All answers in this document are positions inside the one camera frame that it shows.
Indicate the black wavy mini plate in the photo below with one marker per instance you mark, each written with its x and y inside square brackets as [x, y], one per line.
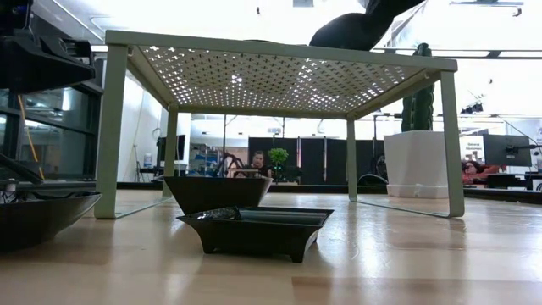
[38, 220]

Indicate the black flared square mini plate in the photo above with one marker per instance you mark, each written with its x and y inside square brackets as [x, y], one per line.
[216, 192]

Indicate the green perforated metal shelf riser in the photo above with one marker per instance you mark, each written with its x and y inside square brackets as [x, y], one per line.
[271, 48]

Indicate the small black square mini plate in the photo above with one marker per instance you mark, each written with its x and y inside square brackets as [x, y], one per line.
[254, 237]

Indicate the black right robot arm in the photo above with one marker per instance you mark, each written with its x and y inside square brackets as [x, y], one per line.
[355, 29]

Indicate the black framed glass partition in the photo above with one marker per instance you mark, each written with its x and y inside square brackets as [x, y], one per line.
[55, 127]

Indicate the white plastic jug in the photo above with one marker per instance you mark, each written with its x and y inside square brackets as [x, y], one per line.
[147, 161]

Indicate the black computer monitor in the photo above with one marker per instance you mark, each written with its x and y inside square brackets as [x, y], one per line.
[181, 146]
[506, 150]

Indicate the person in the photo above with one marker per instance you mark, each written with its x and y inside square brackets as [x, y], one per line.
[259, 165]
[468, 168]

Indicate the small green potted plant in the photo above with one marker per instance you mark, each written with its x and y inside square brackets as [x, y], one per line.
[278, 156]

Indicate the green cactus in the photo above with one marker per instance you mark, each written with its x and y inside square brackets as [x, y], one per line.
[417, 110]

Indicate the white hexagonal planter pot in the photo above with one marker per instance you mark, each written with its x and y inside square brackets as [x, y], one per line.
[413, 159]

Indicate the black office partition wall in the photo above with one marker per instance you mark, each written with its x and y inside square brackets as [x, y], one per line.
[313, 161]

